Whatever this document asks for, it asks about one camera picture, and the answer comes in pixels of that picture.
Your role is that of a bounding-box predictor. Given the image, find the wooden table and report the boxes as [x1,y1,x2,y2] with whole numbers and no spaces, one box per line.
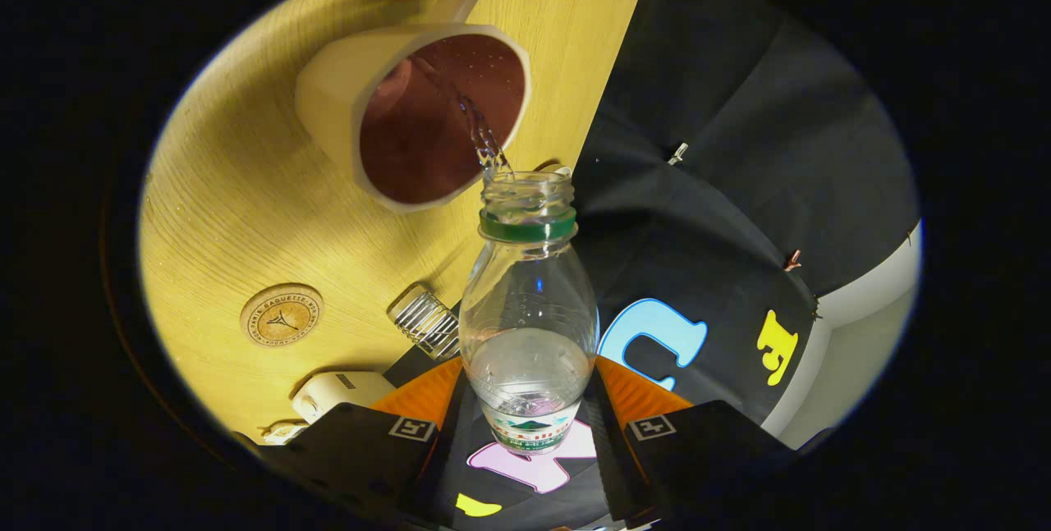
[137,0,650,446]

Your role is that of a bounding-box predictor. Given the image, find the metal wire basket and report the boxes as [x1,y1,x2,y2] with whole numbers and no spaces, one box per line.
[387,283,461,363]

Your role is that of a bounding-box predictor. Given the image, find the white divided dish with beans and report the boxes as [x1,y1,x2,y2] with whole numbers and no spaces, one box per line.
[260,421,310,446]

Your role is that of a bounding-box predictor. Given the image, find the white toaster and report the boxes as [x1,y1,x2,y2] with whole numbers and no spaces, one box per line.
[291,371,398,426]

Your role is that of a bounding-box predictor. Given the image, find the black backdrop cloth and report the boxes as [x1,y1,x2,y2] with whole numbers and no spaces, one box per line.
[394,0,921,531]

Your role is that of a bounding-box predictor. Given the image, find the clear plastic juice bottle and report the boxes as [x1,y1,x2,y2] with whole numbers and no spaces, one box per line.
[458,170,599,457]

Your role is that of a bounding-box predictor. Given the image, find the round cork coaster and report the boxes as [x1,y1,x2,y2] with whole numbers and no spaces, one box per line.
[239,283,325,348]

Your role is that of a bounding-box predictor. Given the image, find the beige cup with wooden handle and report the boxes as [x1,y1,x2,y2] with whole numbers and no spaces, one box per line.
[294,0,542,214]

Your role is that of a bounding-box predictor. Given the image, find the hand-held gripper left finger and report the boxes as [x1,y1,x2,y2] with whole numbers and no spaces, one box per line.
[245,356,466,529]

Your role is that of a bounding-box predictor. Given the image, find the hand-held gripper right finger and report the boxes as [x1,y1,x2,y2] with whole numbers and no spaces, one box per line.
[591,355,799,529]

